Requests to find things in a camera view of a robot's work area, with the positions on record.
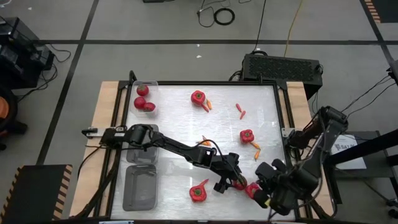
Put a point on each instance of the black metal beam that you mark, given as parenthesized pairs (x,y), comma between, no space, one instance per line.
(373,144)

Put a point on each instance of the black mat with striped edge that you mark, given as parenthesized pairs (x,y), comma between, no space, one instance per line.
(37,196)
(387,9)

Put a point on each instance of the clear plastic container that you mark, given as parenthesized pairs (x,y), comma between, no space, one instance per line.
(154,88)

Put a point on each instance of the black perforated computer case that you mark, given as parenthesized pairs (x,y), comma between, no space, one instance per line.
(280,68)

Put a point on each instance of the wooden table board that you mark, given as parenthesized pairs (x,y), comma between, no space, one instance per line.
(105,102)

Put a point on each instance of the black equipment rack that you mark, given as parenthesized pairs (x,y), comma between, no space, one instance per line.
(18,62)

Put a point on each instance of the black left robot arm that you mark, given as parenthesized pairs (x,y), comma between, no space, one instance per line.
(180,147)

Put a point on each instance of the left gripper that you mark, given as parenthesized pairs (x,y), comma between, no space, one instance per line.
(228,166)

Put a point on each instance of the white printed sign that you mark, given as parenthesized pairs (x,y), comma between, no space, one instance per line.
(348,155)

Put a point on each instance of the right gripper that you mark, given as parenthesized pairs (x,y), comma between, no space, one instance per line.
(269,174)

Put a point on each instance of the small carrot top centre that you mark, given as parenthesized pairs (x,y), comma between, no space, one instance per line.
(209,104)

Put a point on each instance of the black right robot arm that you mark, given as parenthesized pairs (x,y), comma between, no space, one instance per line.
(334,119)

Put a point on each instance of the black metal table frame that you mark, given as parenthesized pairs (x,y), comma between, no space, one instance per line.
(217,83)

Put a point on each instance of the grey translucent plastic tray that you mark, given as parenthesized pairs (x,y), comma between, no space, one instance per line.
(140,186)
(143,155)

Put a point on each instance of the orange and black stool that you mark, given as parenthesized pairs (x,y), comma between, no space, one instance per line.
(4,109)

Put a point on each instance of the red bell pepper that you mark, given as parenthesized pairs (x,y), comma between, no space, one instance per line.
(197,99)
(198,194)
(246,137)
(252,190)

